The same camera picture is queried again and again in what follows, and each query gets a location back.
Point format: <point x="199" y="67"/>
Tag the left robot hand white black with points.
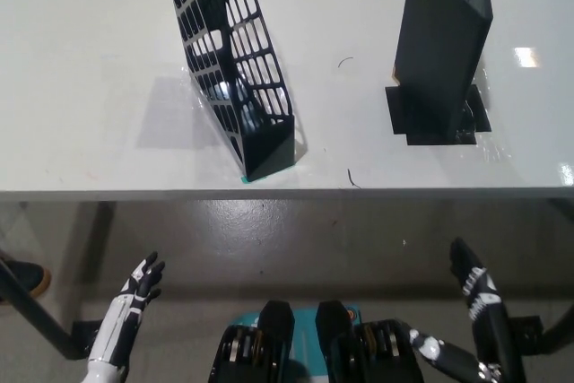
<point x="121" y="320"/>

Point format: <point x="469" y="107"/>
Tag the black mesh file shelf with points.
<point x="264" y="150"/>

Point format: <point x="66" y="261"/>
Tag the black metal table leg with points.
<point x="553" y="333"/>
<point x="31" y="307"/>

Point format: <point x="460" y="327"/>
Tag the black shoe tan sole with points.
<point x="24" y="273"/>

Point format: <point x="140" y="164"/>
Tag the teal tape piece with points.
<point x="246" y="180"/>

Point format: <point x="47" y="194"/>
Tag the short black thread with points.
<point x="351" y="178"/>

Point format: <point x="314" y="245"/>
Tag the curved black thread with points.
<point x="345" y="59"/>

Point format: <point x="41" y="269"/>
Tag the black tape patch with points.
<point x="397" y="111"/>

